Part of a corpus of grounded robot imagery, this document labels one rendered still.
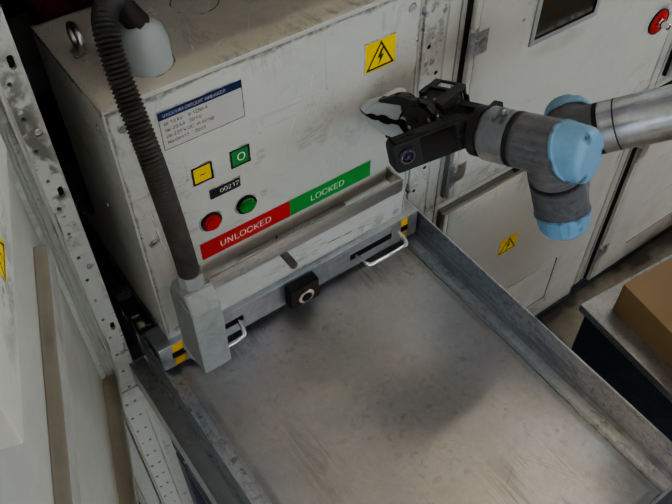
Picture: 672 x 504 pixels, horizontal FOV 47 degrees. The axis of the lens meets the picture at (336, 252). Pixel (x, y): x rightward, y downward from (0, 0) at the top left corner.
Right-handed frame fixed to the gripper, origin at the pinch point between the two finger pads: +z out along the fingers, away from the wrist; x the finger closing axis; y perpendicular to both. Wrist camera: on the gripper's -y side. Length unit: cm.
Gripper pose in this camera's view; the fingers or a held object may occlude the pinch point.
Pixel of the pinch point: (364, 112)
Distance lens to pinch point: 117.4
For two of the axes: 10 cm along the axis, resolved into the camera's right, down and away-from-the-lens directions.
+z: -7.5, -2.9, 6.0
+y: 6.3, -5.9, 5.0
